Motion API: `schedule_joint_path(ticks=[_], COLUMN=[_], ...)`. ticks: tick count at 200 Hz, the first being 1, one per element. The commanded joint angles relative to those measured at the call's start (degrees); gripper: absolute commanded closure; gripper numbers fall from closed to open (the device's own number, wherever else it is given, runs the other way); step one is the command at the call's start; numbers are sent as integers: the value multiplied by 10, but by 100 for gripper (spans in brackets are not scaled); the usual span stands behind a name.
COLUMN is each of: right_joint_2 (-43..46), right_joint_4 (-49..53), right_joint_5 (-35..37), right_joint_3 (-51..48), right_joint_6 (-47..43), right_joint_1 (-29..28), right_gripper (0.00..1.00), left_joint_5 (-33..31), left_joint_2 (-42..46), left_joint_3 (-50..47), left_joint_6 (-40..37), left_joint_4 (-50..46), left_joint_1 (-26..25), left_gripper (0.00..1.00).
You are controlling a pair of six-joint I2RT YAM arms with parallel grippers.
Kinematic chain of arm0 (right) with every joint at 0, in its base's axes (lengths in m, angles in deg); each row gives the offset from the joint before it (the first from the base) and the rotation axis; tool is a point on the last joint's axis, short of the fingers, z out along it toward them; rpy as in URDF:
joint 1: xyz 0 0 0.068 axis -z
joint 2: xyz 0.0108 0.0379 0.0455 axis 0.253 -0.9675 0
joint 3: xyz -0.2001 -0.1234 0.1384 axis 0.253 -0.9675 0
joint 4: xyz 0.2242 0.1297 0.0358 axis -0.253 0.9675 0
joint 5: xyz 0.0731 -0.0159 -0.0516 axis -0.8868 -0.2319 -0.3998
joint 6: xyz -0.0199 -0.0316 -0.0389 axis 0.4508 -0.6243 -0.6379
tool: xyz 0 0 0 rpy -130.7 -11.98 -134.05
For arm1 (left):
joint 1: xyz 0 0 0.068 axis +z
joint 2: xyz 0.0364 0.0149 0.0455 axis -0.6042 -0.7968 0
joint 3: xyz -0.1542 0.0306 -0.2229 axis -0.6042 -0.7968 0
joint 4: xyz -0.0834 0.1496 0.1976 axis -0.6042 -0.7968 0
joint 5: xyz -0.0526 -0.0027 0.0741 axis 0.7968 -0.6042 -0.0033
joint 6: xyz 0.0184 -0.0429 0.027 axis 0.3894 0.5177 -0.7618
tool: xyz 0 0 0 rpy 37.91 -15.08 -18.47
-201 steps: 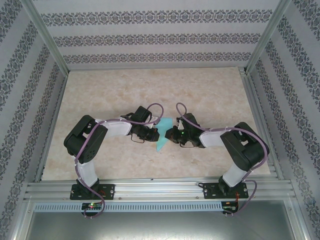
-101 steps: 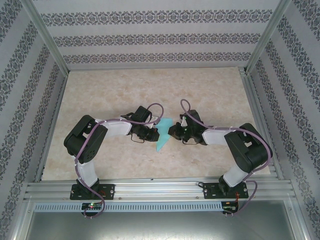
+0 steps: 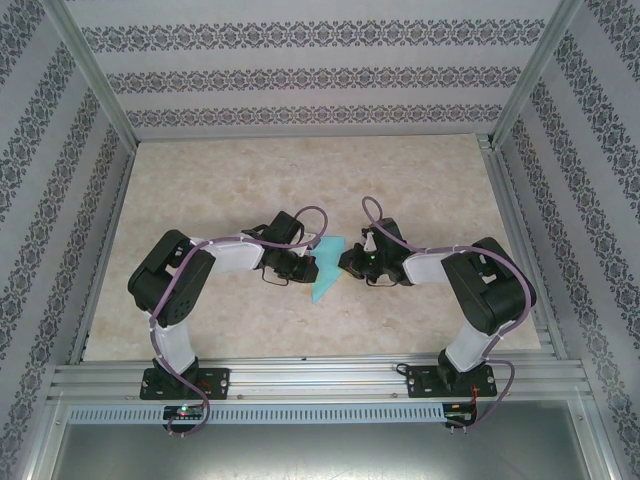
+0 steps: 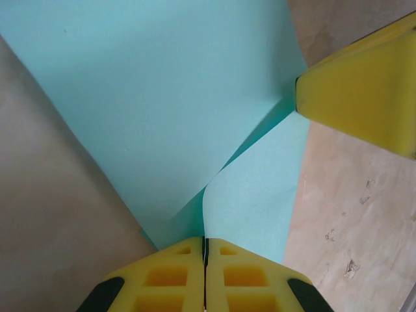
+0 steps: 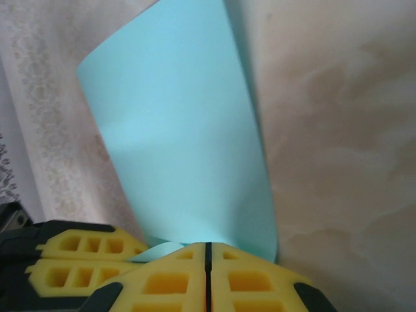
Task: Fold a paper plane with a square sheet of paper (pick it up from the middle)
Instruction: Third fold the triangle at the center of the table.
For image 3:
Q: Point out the aluminium mounting rail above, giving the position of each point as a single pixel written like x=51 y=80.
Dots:
x=310 y=380

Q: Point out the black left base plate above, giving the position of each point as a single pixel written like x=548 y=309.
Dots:
x=220 y=382

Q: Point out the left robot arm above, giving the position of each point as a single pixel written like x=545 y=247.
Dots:
x=235 y=256

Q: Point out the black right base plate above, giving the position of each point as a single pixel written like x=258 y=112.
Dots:
x=417 y=380

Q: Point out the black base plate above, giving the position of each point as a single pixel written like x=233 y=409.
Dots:
x=417 y=380
x=220 y=382

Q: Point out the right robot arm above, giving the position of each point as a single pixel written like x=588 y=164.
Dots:
x=425 y=267

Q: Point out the right controller board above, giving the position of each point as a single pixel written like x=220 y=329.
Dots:
x=457 y=415

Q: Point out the left controller board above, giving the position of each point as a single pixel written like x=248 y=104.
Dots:
x=182 y=411

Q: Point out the grey sheet metal panel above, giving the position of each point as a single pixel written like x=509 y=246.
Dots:
x=320 y=455

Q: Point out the controller board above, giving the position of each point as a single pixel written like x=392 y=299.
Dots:
x=457 y=415
x=182 y=411

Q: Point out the teal cloth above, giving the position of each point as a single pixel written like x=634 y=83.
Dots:
x=327 y=250

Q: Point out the aluminium frame post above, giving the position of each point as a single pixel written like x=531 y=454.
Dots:
x=95 y=75
x=535 y=75

